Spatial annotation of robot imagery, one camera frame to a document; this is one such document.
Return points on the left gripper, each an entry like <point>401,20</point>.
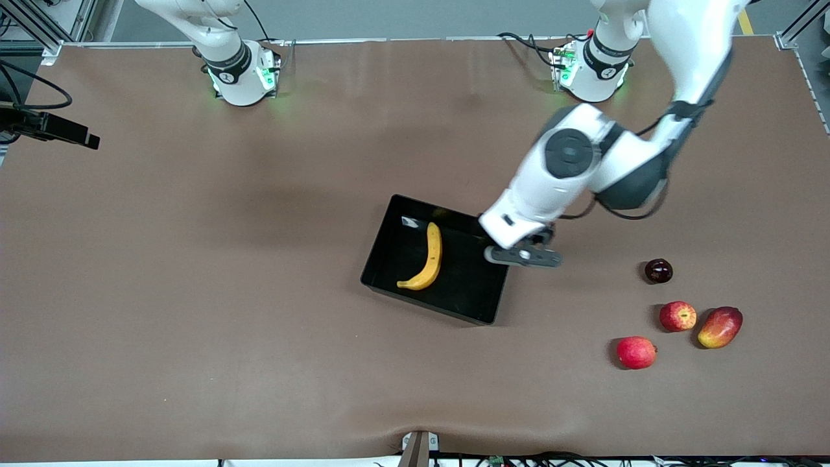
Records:
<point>544,235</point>

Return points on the yellow banana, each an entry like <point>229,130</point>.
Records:
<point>433,256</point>

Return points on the small red yellow apple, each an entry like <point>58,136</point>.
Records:
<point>677,316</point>

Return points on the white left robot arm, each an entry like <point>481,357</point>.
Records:
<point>570,175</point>

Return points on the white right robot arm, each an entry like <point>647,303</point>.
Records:
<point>233,71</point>

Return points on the black rectangular plastic box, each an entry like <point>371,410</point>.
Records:
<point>454,292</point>

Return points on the dark red plum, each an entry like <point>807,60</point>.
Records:
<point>658,271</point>

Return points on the red round apple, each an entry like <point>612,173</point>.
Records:
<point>635,352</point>

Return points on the brown table cover cloth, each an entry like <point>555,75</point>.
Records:
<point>194,292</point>

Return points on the red yellow mango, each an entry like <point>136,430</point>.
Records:
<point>720,327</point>

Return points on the aluminium frame with diagonal beams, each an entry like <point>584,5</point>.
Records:
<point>84,19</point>

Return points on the metal table edge bracket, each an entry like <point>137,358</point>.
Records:
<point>418,447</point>

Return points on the aluminium frame corner beam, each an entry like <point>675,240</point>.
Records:
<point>794,35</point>

